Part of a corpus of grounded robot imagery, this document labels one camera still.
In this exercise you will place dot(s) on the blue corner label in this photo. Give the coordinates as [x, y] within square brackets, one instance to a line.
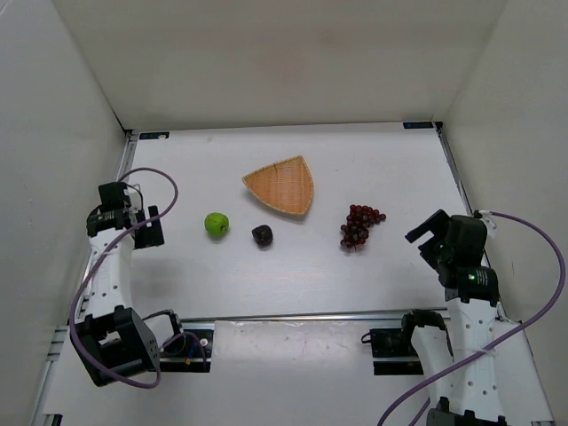
[418, 125]
[153, 135]

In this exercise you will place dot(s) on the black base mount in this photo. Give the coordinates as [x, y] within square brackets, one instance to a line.
[192, 352]
[392, 355]

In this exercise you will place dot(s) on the red fake grape bunch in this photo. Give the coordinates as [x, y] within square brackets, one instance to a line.
[357, 225]

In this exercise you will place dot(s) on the green fake apple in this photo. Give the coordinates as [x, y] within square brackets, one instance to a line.
[216, 225]

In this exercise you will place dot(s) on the left aluminium side rail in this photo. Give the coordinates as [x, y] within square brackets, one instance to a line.
[124, 164]

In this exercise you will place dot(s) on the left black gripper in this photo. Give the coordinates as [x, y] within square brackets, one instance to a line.
[148, 227]

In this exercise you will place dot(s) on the right blue corner label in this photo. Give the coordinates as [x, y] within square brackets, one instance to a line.
[418, 125]

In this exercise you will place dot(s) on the dark purple fake fruit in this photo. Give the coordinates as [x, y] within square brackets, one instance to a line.
[262, 235]

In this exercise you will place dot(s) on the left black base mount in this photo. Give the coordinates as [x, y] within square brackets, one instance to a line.
[192, 352]

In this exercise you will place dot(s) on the woven triangular fruit basket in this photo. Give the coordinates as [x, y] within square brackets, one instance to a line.
[285, 186]

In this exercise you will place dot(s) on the right aluminium side rail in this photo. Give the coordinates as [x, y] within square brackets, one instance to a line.
[439, 128]

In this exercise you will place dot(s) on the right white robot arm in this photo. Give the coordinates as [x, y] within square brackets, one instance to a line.
[453, 353]

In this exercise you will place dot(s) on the left blue corner label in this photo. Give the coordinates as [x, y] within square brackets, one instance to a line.
[153, 135]

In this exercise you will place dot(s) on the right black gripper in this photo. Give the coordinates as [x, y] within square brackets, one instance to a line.
[428, 231]

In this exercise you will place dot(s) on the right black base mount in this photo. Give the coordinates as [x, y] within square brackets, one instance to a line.
[392, 355]

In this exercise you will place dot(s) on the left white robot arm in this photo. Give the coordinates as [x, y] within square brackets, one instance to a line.
[114, 343]

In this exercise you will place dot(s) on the aluminium side rail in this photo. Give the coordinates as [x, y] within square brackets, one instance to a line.
[439, 128]
[124, 164]

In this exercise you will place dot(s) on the aluminium front rail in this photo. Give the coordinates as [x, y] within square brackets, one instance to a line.
[333, 316]

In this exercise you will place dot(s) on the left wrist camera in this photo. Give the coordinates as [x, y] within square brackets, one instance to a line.
[120, 195]

